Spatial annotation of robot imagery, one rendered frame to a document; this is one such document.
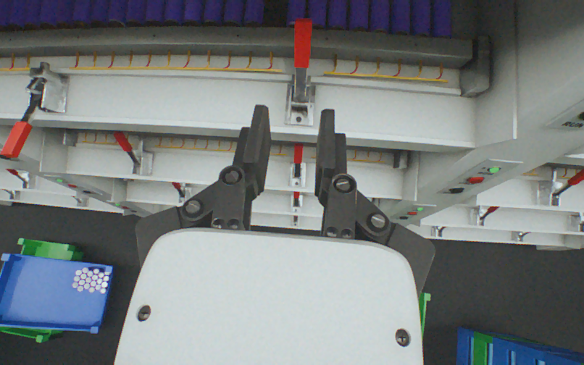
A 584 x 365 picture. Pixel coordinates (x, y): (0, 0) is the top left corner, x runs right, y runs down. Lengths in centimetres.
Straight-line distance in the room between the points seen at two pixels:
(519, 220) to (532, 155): 48
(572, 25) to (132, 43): 35
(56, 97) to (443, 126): 40
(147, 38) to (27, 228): 114
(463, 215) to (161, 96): 67
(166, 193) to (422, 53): 60
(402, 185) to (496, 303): 75
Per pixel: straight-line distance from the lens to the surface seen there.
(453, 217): 73
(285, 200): 62
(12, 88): 43
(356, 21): 29
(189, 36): 29
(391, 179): 46
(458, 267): 108
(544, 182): 60
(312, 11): 29
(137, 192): 74
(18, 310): 117
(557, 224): 90
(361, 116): 27
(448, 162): 36
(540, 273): 126
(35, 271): 115
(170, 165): 49
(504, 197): 56
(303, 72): 23
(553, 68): 26
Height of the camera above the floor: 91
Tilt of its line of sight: 71 degrees down
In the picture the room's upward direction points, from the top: 1 degrees counter-clockwise
